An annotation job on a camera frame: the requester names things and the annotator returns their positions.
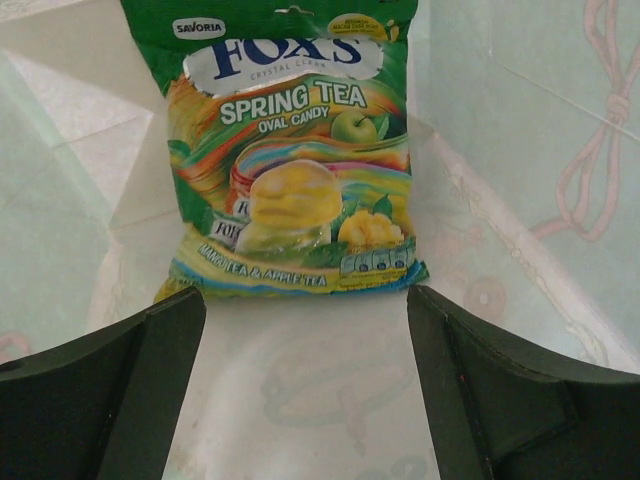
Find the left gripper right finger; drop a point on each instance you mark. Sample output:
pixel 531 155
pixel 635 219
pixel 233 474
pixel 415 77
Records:
pixel 502 407

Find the green paper bag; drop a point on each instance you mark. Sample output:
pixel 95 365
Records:
pixel 525 145

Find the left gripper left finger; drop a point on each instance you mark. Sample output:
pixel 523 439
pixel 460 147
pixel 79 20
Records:
pixel 105 405

